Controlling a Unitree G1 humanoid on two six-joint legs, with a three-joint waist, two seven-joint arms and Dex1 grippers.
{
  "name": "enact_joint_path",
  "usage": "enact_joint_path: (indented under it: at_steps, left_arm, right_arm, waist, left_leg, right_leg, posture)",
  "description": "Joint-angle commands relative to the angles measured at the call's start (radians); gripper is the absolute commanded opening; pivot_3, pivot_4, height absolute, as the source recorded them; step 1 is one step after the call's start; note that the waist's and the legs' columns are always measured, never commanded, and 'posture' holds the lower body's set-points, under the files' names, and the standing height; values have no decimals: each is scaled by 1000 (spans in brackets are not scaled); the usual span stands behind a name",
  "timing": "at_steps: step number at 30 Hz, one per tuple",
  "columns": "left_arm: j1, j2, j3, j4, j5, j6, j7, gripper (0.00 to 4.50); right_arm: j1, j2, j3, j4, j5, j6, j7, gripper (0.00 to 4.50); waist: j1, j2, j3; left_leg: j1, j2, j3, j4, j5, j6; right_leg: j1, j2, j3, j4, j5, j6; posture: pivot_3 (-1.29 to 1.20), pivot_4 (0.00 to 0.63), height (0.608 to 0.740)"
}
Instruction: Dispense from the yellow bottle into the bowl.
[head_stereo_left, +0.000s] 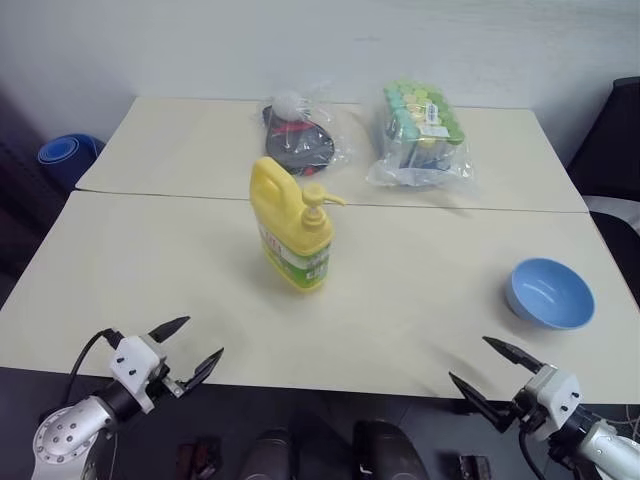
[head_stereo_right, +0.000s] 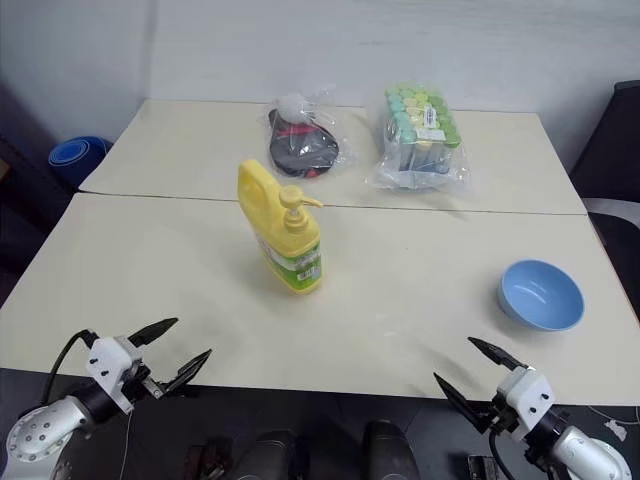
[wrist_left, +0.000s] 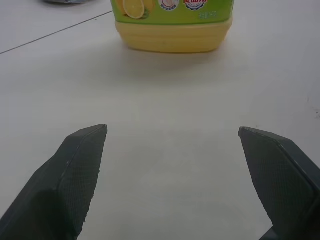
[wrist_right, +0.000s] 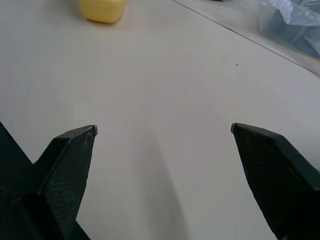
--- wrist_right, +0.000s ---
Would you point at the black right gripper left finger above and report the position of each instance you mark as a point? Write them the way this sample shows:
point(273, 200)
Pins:
point(63, 175)

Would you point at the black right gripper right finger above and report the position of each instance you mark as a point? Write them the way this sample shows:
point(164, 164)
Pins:
point(275, 180)

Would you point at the clear plastic bag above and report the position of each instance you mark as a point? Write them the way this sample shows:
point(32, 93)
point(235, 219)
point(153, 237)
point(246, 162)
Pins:
point(292, 35)
point(295, 12)

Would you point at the yellow plastic container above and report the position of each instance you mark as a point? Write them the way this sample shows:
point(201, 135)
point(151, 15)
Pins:
point(102, 10)

